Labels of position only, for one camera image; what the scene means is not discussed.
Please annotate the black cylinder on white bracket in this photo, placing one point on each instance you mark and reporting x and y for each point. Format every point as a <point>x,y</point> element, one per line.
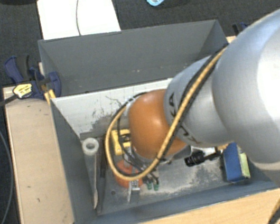
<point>194,159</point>

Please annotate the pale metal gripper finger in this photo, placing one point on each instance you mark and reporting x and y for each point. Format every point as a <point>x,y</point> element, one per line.
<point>130,195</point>
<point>135,185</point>

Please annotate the pale wood board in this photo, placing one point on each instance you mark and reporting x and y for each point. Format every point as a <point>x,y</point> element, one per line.
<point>38,164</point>

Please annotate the blue sponge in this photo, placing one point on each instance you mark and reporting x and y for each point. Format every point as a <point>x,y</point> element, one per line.
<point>232,163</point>

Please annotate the orange round object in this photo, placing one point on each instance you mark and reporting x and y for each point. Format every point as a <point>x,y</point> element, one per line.
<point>122,179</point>

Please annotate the pale wooden spoon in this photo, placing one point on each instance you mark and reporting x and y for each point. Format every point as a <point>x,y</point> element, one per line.
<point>95,181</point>

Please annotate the yellow and black block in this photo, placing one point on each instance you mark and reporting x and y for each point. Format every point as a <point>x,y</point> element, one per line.
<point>117,142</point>

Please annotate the grey metal bin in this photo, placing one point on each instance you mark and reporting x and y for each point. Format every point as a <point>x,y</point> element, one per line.
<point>125,57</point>

